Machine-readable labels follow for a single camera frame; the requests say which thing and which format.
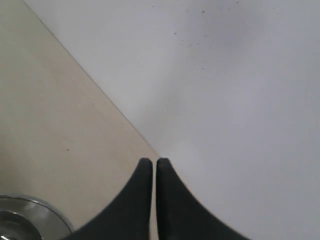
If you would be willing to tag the stainless steel mesh strainer bowl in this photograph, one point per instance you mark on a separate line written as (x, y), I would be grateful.
(23, 217)

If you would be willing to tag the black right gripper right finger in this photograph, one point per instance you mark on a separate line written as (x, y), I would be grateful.
(179, 214)

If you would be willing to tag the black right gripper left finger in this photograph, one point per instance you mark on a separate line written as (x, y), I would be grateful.
(127, 217)

